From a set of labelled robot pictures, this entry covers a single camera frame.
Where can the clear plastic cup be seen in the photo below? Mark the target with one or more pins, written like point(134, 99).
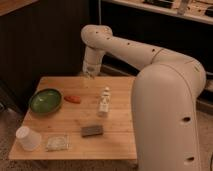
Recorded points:
point(28, 138)

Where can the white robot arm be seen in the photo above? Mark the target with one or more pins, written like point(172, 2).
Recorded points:
point(163, 98)

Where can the clear plastic snack bag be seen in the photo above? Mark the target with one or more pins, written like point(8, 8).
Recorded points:
point(57, 143)

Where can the grey sponge block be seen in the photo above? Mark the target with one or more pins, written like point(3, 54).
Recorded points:
point(91, 130)

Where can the small white bottle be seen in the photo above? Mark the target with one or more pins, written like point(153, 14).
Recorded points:
point(104, 102)

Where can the orange carrot piece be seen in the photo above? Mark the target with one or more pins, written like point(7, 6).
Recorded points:
point(73, 99)

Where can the wooden table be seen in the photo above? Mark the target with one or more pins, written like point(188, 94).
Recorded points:
point(117, 141)

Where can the green bowl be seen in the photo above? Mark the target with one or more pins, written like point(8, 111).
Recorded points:
point(45, 101)

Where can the background shelf with items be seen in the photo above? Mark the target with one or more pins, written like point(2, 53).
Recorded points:
point(194, 10)

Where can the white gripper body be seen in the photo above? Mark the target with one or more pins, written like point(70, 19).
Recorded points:
point(91, 70)

